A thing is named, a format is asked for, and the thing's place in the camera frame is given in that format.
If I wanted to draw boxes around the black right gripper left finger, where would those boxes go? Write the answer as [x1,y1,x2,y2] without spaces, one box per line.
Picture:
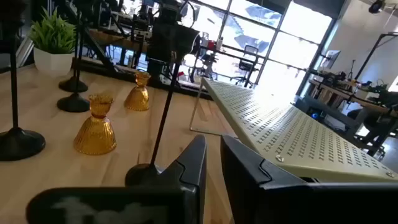
[157,134,208,224]

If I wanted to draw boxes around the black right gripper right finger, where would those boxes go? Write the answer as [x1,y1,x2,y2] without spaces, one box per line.
[220,134,312,224]

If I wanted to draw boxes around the amber glass candle holder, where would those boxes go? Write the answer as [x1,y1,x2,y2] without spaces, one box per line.
[124,71,152,112]
[73,93,118,156]

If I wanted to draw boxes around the tall black metal candlestick holder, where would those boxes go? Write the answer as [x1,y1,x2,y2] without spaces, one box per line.
[57,0,91,113]

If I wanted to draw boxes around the black computer tower blue lights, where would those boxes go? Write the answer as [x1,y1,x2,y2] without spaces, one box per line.
[306,107,326,123]

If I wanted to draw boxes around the black office chair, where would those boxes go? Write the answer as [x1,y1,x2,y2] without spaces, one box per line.
[230,45,261,88]

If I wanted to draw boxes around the grey metal bench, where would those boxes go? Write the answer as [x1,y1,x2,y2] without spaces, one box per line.
[295,95,363,138]

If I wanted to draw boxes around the wooden workbench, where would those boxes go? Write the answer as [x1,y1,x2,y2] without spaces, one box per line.
[306,71,398,156]

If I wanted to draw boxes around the computer monitor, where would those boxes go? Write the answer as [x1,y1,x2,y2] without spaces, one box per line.
[319,49,341,72]

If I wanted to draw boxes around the green plant in white pot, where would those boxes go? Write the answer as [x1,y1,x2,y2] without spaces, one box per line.
[29,7,78,78]

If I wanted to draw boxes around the black ceiling spotlight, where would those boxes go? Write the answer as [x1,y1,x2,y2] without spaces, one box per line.
[368,0,386,15]

